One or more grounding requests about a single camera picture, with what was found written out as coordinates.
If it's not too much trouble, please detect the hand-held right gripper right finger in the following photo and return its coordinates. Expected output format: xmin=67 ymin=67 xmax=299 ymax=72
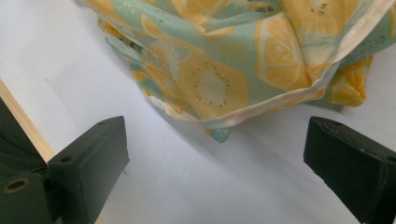
xmin=303 ymin=116 xmax=396 ymax=224

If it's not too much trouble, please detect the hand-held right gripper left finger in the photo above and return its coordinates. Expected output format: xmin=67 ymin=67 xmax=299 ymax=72
xmin=0 ymin=115 xmax=131 ymax=224

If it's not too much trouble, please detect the fruit print cloth bag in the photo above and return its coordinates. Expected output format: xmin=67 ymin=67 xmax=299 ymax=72
xmin=76 ymin=0 xmax=396 ymax=145

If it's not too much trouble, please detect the wooden table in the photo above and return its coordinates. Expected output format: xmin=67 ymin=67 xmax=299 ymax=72
xmin=0 ymin=78 xmax=57 ymax=163

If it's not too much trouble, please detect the pale blue table mat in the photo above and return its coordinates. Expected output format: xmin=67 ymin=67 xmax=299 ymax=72
xmin=0 ymin=0 xmax=396 ymax=224

